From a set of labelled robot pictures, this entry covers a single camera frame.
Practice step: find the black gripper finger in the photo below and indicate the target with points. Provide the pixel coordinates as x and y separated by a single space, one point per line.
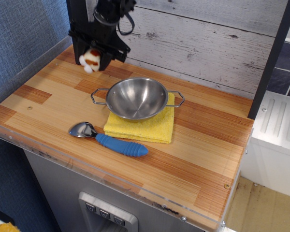
106 58
80 47

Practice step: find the left dark upright post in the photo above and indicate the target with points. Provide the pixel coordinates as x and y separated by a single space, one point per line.
77 12

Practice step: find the yellow black object bottom left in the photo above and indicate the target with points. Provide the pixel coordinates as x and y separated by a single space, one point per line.
8 227

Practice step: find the white ribbed appliance top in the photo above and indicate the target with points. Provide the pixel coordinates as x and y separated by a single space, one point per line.
272 123

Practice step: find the right dark upright post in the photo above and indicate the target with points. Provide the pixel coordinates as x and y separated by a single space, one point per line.
271 62

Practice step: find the blue handled metal scoop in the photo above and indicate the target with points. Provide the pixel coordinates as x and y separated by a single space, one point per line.
87 130

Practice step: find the grey dispenser button panel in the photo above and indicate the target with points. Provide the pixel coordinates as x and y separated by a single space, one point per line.
101 216

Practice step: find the clear acrylic edge guard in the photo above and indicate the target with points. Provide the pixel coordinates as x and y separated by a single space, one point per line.
190 179

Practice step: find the dark upright post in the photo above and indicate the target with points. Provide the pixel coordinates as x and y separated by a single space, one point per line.
271 62
77 12

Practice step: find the steel bowl with handles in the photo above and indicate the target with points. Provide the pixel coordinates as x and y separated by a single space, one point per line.
136 98

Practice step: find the brown spotted plush animal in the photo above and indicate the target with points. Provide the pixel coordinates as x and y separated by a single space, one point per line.
90 60

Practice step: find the yellow folded cloth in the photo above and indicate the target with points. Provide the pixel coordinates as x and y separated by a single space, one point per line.
158 129

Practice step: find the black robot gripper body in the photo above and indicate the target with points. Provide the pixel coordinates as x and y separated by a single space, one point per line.
106 39

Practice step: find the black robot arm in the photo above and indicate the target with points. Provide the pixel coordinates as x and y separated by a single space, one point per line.
110 12

